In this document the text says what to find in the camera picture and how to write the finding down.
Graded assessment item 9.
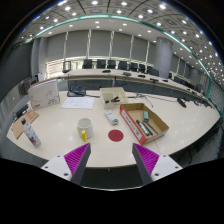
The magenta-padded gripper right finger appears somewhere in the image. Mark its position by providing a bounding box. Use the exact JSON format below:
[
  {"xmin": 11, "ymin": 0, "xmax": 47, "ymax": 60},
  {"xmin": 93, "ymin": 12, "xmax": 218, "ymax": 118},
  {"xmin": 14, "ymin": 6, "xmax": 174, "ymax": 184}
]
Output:
[{"xmin": 131, "ymin": 142, "xmax": 184, "ymax": 186}]

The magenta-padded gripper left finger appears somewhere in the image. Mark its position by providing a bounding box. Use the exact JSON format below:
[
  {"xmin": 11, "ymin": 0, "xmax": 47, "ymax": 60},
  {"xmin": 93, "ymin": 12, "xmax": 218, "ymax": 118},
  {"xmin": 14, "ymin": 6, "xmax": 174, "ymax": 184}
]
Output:
[{"xmin": 40, "ymin": 142, "xmax": 92, "ymax": 186}]

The clear bottle with white label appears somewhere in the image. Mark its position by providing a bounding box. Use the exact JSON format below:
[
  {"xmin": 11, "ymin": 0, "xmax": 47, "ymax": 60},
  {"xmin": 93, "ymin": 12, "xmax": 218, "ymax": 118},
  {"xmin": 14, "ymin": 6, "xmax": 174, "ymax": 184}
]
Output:
[{"xmin": 21, "ymin": 118, "xmax": 42, "ymax": 149}]

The thick black and silver marker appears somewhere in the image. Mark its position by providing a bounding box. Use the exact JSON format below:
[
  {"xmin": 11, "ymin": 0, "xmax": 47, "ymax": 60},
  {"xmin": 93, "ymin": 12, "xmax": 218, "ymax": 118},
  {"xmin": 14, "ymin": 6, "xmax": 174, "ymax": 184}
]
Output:
[{"xmin": 135, "ymin": 119, "xmax": 154, "ymax": 137}]

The thin black pen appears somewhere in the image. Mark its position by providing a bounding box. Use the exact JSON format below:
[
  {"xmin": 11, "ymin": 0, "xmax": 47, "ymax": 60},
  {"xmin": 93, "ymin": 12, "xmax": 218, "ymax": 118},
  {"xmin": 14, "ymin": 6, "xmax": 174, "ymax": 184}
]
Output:
[{"xmin": 145, "ymin": 120, "xmax": 160, "ymax": 136}]

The open brown box, red side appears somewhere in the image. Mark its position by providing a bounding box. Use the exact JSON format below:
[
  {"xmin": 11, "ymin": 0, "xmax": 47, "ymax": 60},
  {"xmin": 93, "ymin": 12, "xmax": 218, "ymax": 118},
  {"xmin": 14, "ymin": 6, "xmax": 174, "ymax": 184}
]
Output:
[{"xmin": 119, "ymin": 102, "xmax": 170, "ymax": 146}]

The flat round red coaster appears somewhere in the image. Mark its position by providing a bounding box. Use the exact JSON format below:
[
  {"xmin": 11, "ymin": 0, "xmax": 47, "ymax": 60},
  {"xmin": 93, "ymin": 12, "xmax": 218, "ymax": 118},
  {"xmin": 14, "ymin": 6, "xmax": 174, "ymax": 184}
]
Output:
[{"xmin": 107, "ymin": 129, "xmax": 125, "ymax": 143}]

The small white flat carton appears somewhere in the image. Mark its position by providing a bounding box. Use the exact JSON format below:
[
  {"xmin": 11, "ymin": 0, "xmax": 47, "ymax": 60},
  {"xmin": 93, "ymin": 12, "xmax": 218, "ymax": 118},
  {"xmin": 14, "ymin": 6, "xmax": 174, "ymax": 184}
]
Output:
[{"xmin": 104, "ymin": 109, "xmax": 120, "ymax": 126}]

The white printed paper sheet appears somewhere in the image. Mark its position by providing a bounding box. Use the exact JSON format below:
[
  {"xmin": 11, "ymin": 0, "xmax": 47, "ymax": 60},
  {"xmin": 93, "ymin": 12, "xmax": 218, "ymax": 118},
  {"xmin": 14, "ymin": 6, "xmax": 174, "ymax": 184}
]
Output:
[{"xmin": 60, "ymin": 96, "xmax": 96, "ymax": 111}]

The brown paper envelope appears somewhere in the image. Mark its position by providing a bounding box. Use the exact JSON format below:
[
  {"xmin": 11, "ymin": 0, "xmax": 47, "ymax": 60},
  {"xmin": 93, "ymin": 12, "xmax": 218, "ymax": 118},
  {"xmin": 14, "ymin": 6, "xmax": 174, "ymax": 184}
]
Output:
[{"xmin": 10, "ymin": 110, "xmax": 40, "ymax": 140}]

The black desk telephone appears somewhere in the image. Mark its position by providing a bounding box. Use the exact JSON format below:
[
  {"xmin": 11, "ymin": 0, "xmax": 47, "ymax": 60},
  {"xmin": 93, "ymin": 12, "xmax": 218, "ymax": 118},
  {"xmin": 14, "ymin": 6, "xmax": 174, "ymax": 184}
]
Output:
[{"xmin": 66, "ymin": 85, "xmax": 87, "ymax": 98}]

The large white printed box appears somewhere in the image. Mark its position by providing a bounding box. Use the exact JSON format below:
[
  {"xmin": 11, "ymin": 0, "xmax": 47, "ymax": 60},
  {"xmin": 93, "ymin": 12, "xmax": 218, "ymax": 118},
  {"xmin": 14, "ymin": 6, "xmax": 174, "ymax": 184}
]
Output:
[{"xmin": 27, "ymin": 78, "xmax": 61, "ymax": 111}]

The black power strip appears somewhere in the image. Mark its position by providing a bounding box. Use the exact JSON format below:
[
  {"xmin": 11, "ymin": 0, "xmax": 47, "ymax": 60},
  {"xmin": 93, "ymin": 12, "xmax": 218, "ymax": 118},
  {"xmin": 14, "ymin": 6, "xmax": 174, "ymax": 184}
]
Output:
[{"xmin": 13, "ymin": 103, "xmax": 30, "ymax": 119}]

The small open white cardboard box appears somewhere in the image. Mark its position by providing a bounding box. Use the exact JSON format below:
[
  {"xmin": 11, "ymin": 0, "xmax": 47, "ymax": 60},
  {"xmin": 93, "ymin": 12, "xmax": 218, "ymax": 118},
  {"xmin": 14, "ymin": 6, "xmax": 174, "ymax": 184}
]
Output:
[{"xmin": 99, "ymin": 86, "xmax": 129, "ymax": 109}]

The row of black office chairs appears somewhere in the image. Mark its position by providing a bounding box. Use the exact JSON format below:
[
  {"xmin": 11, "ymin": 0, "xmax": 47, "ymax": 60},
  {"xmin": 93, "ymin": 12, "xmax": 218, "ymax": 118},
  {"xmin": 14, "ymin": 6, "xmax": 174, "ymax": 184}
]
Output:
[{"xmin": 62, "ymin": 58, "xmax": 161, "ymax": 77}]

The group of round ceiling lights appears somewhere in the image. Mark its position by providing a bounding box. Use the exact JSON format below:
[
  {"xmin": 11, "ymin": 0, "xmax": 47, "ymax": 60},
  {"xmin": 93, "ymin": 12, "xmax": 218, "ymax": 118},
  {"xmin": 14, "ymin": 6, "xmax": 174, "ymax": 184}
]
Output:
[{"xmin": 19, "ymin": 0, "xmax": 224, "ymax": 84}]

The white mug with yellow handle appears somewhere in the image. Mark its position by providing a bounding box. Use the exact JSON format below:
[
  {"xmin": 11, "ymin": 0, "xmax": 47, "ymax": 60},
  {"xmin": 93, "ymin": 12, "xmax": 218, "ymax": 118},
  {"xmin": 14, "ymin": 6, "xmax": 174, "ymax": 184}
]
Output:
[{"xmin": 76, "ymin": 117, "xmax": 95, "ymax": 142}]

